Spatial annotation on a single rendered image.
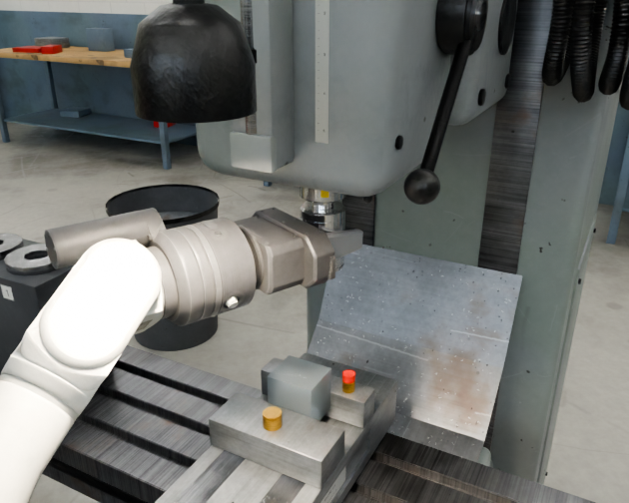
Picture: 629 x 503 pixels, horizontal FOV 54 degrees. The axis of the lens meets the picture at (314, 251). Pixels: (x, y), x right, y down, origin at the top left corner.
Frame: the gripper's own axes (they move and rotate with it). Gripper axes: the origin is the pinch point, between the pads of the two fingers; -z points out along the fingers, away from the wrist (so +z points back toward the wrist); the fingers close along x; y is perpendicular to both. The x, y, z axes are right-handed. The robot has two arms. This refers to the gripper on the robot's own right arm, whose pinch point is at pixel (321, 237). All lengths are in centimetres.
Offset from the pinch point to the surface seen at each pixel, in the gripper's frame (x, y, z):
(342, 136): -9.6, -13.3, 5.6
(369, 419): -2.1, 25.8, -6.5
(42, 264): 40.4, 13.1, 19.7
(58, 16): 648, 8, -160
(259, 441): -0.6, 22.4, 9.0
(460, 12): -10.4, -22.5, -6.3
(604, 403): 38, 122, -169
